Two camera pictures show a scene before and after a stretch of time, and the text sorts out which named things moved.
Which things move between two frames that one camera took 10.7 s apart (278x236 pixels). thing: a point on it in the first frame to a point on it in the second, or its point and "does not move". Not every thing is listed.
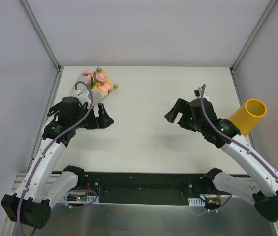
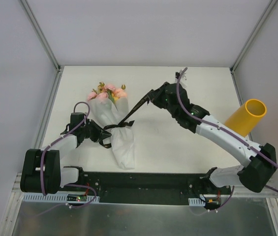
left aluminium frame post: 41,34 does not move
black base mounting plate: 147,188 does not move
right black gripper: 183,117 to 155,95
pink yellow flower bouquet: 98,80 to 108,91
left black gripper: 94,120 to 96,132
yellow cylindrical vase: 247,117 does not move
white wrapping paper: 97,96 to 108,114
